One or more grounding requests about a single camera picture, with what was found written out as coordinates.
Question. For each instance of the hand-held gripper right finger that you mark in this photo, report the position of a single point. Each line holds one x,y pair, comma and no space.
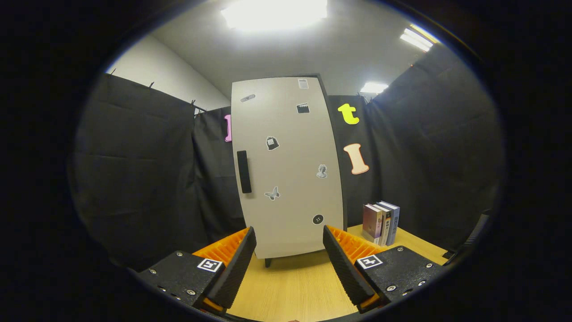
344,268

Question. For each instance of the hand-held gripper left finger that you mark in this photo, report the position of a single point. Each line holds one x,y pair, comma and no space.
237,264

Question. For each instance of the beige cabinet door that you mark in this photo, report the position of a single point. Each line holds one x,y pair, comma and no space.
290,147

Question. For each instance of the dark grey cabinet body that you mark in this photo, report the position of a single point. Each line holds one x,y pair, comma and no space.
268,263

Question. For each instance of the maroon book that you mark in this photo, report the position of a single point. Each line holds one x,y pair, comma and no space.
371,223

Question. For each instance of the white spine book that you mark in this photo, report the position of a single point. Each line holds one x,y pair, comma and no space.
386,228

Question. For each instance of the grey-blue book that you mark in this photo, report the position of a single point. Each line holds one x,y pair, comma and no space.
394,223

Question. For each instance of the black backdrop cloth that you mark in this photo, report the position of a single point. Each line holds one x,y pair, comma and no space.
134,179

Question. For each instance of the black ribbed chair back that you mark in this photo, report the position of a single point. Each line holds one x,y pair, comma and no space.
476,230

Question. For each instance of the ceiling light panel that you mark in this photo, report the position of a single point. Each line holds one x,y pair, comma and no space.
418,39
374,87

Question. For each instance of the large bright ceiling light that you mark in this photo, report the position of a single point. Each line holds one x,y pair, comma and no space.
275,13

